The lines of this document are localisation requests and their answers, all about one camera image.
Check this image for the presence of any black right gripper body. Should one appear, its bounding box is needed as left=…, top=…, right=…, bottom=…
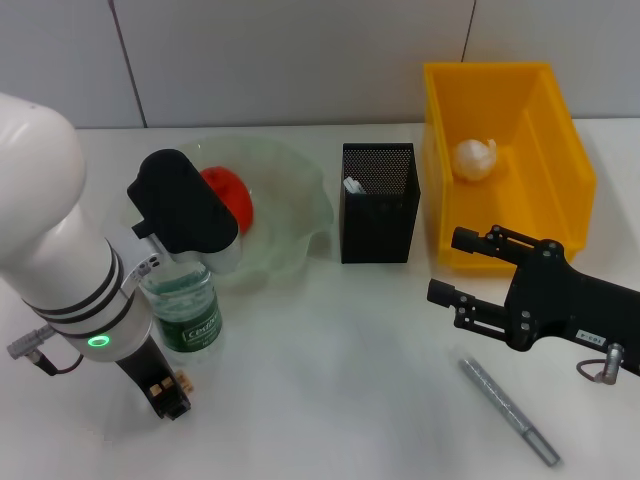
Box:
left=503, top=238, right=640, bottom=377

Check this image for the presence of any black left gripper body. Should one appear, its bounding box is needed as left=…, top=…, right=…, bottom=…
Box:
left=114, top=341, right=192, bottom=420

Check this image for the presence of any tan eraser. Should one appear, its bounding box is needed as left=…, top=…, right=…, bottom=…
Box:
left=149, top=370, right=195, bottom=398

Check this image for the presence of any clear green-label water bottle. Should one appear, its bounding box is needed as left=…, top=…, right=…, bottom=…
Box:
left=139, top=261, right=225, bottom=365

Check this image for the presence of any white paper ball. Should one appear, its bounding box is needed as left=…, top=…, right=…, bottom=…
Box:
left=453, top=138, right=500, bottom=182

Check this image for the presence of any silver grey pen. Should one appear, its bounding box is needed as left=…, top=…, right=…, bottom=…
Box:
left=459, top=357, right=560, bottom=467

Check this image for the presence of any red tomato-shaped object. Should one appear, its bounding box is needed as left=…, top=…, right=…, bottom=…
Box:
left=199, top=167, right=254, bottom=235

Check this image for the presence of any black mesh pen holder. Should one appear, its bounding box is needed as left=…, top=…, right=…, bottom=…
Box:
left=340, top=143, right=422, bottom=265

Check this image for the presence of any translucent wavy fruit plate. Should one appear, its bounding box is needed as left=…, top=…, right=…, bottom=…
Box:
left=172, top=137, right=334, bottom=294

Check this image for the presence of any yellow plastic bin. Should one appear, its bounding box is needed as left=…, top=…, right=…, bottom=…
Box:
left=422, top=61, right=598, bottom=274

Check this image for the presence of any right arm cable with plug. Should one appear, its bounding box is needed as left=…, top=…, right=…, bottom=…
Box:
left=577, top=343, right=627, bottom=385

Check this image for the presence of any arm cable with plug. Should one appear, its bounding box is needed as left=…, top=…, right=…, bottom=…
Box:
left=577, top=343, right=627, bottom=385
left=7, top=323, right=87, bottom=377

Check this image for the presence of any left arm cable with plug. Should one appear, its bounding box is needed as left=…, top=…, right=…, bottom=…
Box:
left=7, top=323, right=87, bottom=377

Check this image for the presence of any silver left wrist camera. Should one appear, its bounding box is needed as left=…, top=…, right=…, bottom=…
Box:
left=126, top=148, right=245, bottom=275

